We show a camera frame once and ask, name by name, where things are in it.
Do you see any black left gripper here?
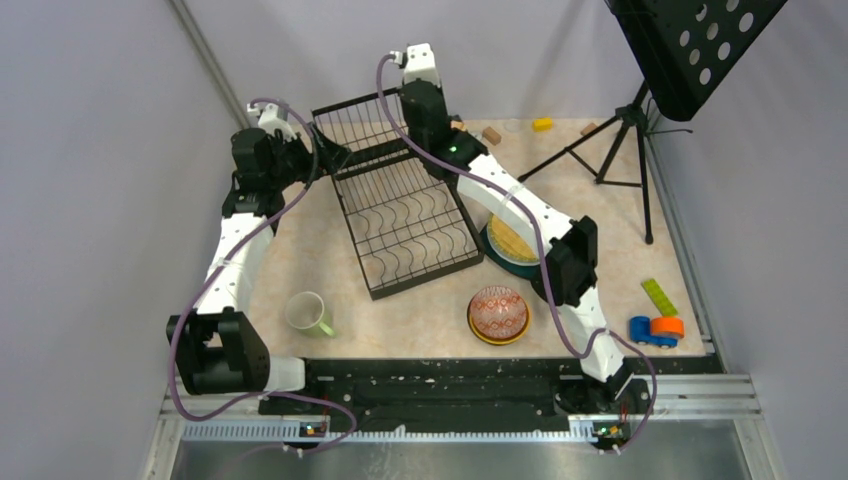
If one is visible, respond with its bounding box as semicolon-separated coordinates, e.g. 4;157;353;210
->
267;121;352;190

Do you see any black wire dish rack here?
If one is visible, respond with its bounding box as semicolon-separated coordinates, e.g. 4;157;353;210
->
312;93;484;300

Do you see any yellow bamboo pattern plate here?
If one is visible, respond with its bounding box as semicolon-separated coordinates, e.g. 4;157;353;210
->
488;215;539;261

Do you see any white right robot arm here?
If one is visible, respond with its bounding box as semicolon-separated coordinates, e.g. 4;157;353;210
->
376;43;633;412

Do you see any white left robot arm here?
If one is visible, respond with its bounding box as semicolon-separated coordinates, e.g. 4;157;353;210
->
166;127;351;414

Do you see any green white mug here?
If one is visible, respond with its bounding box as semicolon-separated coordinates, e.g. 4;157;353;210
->
283;291;337;338

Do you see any small wooden block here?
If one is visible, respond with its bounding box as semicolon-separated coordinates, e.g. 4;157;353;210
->
481;127;502;146

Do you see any clear round lid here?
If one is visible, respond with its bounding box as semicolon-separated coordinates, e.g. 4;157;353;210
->
504;119;523;133

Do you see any white plate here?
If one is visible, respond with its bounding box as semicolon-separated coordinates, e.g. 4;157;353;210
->
483;223;539;267

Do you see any yellow lego block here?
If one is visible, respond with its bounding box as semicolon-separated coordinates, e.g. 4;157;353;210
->
531;117;554;132

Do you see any red patterned bowl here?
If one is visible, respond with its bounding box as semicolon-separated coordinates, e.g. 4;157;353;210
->
467;285;531;338

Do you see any dark teal square plate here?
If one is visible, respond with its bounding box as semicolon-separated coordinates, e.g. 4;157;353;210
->
480;228;540;281

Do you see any brown wooden block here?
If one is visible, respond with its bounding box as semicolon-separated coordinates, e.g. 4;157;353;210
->
580;122;598;137

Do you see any yellow bowl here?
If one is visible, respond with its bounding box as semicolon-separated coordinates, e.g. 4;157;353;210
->
467;317;532;346

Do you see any green lego brick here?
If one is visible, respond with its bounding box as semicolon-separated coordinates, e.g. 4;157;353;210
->
641;278;679;317

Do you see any blue toy car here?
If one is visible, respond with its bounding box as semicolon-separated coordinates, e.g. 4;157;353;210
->
628;316;678;349

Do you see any black music stand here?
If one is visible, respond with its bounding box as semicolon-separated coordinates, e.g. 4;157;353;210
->
520;0;784;244

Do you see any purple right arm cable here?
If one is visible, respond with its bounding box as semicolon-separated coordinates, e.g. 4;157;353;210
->
376;52;658;456

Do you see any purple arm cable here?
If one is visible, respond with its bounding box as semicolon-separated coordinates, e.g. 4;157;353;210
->
376;52;658;456
166;98;359;458

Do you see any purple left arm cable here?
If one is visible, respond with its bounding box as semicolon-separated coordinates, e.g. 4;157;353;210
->
166;98;359;458

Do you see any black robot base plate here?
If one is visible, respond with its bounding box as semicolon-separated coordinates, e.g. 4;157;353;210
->
259;358;651;434

